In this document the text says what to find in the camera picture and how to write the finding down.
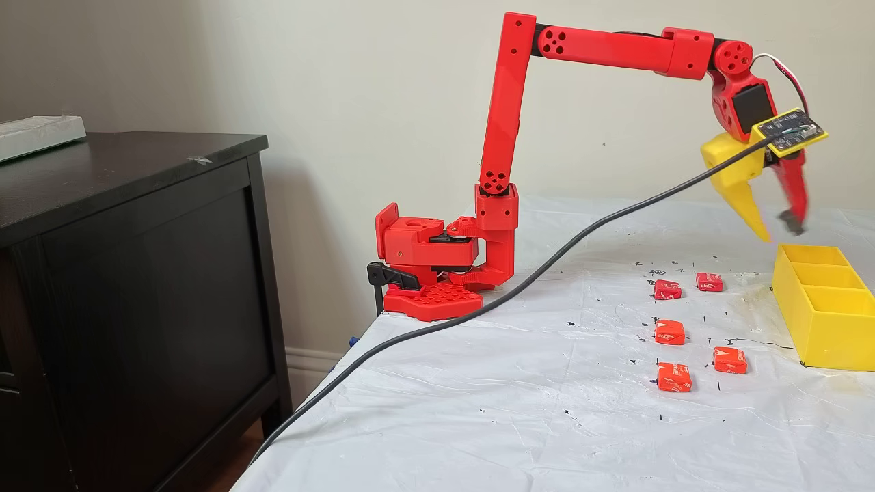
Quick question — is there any yellow three-compartment box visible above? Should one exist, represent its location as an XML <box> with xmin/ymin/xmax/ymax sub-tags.
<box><xmin>772</xmin><ymin>243</ymin><xmax>875</xmax><ymax>372</ymax></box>

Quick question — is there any white plastic table cover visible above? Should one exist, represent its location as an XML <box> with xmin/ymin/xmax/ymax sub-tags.
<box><xmin>229</xmin><ymin>195</ymin><xmax>875</xmax><ymax>492</ymax></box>

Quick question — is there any black table clamp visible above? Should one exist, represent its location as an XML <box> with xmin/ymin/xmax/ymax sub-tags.
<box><xmin>366</xmin><ymin>262</ymin><xmax>421</xmax><ymax>316</ymax></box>

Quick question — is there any black wooden dresser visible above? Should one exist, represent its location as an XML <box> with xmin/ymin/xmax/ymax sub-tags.
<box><xmin>0</xmin><ymin>132</ymin><xmax>293</xmax><ymax>492</ymax></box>

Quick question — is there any white flat slab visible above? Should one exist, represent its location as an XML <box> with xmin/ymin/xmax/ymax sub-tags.
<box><xmin>0</xmin><ymin>115</ymin><xmax>88</xmax><ymax>163</ymax></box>

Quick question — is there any black USB cable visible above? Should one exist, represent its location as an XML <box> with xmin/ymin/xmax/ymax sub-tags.
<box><xmin>247</xmin><ymin>135</ymin><xmax>780</xmax><ymax>467</ymax></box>

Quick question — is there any camera board on yellow mount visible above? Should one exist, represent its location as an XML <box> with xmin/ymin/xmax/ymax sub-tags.
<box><xmin>751</xmin><ymin>108</ymin><xmax>829</xmax><ymax>152</ymax></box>

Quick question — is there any red white black servo wire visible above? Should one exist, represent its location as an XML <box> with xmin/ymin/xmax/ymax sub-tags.
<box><xmin>751</xmin><ymin>52</ymin><xmax>810</xmax><ymax>115</ymax></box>

